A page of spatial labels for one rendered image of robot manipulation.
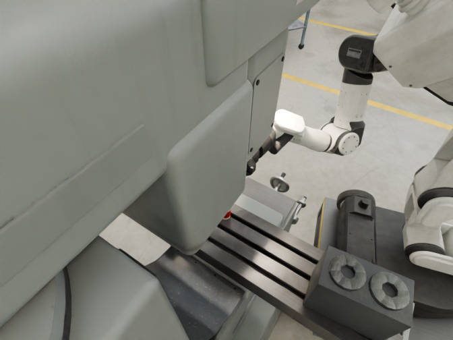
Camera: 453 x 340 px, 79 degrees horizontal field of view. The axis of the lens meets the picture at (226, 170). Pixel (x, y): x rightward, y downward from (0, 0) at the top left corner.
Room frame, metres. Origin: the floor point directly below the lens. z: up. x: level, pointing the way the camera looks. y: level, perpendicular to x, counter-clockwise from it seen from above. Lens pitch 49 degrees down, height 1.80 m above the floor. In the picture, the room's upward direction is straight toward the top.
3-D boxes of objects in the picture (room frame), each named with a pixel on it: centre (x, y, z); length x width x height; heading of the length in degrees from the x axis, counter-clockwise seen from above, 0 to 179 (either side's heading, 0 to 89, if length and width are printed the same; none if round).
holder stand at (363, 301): (0.25, -0.35, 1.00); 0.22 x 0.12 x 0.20; 63
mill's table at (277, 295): (0.50, -0.01, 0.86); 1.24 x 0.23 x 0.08; 57
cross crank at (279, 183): (0.92, -0.27, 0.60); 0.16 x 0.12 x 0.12; 147
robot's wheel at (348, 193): (0.89, -0.73, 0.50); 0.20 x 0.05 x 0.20; 72
